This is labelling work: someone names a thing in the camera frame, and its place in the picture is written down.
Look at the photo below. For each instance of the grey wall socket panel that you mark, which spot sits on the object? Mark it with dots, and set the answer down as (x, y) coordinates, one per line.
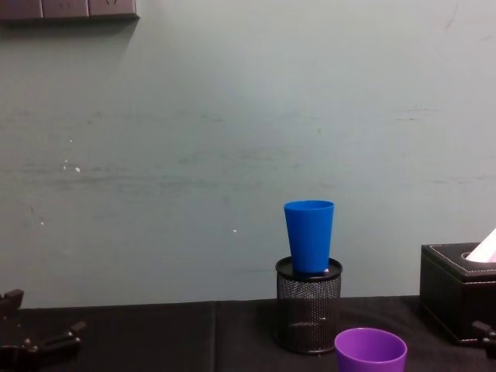
(66, 9)

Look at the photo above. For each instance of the blue plastic cup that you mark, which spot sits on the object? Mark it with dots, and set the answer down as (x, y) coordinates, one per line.
(309, 236)

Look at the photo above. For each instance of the black table cloth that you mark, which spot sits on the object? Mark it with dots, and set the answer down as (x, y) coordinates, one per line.
(162, 337)

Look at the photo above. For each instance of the white tissue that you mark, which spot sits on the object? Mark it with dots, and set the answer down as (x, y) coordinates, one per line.
(486, 250)

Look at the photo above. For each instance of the black mesh pen holder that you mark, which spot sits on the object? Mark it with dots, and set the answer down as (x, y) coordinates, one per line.
(308, 310)

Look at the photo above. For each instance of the black leather tissue box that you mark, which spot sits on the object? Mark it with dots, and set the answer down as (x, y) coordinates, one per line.
(445, 294)

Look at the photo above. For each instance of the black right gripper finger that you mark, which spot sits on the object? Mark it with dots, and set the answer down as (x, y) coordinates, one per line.
(486, 335)

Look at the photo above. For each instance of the purple plastic cup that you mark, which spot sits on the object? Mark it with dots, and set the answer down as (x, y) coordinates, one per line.
(370, 358)

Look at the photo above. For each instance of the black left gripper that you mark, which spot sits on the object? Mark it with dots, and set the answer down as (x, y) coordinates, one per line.
(27, 360)

